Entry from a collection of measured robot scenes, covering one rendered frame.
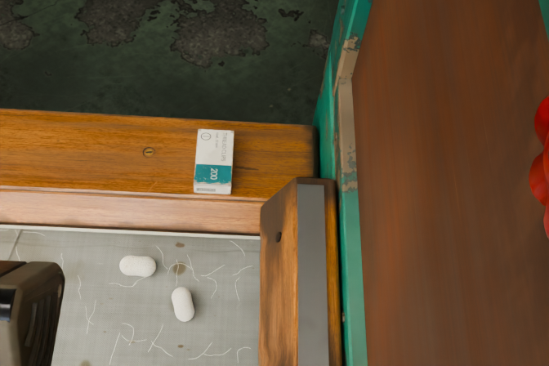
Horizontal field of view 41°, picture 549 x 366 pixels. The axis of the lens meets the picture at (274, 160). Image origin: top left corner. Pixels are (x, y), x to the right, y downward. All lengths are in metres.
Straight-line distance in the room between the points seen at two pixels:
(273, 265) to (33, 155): 0.27
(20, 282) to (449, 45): 0.22
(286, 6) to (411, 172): 1.50
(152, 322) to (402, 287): 0.30
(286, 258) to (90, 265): 0.20
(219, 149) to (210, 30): 1.16
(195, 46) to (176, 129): 1.08
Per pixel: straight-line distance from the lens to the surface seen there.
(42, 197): 0.71
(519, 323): 0.27
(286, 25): 1.85
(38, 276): 0.31
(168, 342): 0.66
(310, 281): 0.55
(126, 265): 0.67
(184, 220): 0.69
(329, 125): 0.66
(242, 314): 0.66
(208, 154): 0.68
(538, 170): 0.17
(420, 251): 0.39
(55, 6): 1.91
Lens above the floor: 1.36
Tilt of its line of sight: 58 degrees down
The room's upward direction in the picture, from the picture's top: 8 degrees clockwise
